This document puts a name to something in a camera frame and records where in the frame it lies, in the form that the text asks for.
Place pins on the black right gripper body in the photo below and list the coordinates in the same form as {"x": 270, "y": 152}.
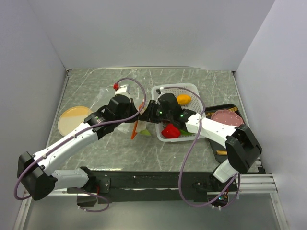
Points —
{"x": 164, "y": 115}

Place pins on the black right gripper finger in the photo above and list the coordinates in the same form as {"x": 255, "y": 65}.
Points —
{"x": 153, "y": 108}
{"x": 148, "y": 118}

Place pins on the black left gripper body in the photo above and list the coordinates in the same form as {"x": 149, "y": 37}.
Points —
{"x": 130, "y": 110}

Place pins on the clear zip bag orange zipper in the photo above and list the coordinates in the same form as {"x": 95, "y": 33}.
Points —
{"x": 103, "y": 130}

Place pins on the red bell pepper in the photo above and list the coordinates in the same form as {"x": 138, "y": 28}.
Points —
{"x": 170, "y": 131}

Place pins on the watermelon slice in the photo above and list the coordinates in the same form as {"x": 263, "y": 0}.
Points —
{"x": 185, "y": 132}

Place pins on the white cauliflower toy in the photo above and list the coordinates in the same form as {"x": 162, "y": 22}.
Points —
{"x": 141, "y": 128}

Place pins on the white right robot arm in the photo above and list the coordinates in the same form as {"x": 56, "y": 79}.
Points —
{"x": 217, "y": 132}

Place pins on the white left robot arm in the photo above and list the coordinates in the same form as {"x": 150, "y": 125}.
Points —
{"x": 38, "y": 172}

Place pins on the orange lemon fruit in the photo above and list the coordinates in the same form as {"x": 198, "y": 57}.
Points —
{"x": 183, "y": 99}

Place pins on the white plastic basket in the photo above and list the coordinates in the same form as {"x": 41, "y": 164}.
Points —
{"x": 195, "y": 105}

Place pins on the black tray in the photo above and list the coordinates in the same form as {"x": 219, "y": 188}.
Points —
{"x": 216, "y": 148}

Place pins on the yellow round plate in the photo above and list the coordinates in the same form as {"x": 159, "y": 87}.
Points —
{"x": 71, "y": 118}

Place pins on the pink plate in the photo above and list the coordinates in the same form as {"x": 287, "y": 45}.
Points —
{"x": 227, "y": 117}

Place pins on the gold fork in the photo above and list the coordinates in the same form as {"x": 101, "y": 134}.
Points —
{"x": 234, "y": 109}

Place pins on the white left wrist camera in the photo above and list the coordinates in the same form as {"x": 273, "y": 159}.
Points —
{"x": 123, "y": 90}

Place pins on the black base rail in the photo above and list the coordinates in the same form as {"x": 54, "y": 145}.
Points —
{"x": 201, "y": 188}

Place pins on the aluminium frame rail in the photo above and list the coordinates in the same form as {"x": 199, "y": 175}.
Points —
{"x": 249, "y": 184}

